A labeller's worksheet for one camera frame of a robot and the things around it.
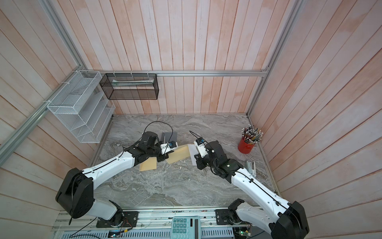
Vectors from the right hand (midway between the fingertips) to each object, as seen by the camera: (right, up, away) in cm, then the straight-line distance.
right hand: (195, 154), depth 79 cm
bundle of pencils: (+33, +10, +6) cm, 35 cm away
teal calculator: (-5, -33, -9) cm, 35 cm away
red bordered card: (-1, +3, -3) cm, 5 cm away
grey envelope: (-18, +8, +30) cm, 36 cm away
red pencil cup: (+32, +2, +13) cm, 35 cm away
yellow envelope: (-9, -1, +4) cm, 10 cm away
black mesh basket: (-46, +45, +27) cm, 70 cm away
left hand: (-14, +1, +5) cm, 15 cm away
